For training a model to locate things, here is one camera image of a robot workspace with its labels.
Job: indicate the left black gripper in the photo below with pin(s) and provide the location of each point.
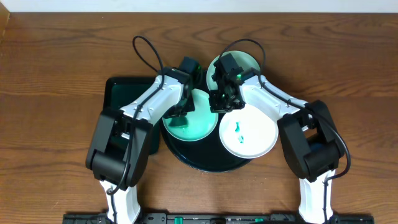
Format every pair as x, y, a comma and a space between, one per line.
179, 111

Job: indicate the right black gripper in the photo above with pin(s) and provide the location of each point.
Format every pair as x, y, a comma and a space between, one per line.
216, 107

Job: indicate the green scrub sponge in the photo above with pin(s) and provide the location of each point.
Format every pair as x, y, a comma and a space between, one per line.
178, 122

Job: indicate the mint plate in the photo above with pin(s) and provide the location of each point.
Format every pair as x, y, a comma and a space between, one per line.
243, 59
201, 121

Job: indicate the mint plate top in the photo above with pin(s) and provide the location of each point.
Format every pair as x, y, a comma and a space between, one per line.
243, 59

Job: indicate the white plate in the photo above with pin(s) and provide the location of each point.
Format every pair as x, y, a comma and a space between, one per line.
248, 133

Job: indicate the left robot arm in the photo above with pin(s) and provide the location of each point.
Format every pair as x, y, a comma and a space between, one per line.
134, 122

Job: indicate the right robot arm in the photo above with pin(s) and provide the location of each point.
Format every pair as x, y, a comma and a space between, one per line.
310, 142

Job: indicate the black round tray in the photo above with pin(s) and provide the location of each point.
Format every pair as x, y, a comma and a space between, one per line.
207, 154

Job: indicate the black rectangular tray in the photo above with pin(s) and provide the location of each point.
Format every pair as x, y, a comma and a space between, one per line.
119, 92

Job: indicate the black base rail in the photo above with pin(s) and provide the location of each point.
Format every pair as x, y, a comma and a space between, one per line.
162, 218

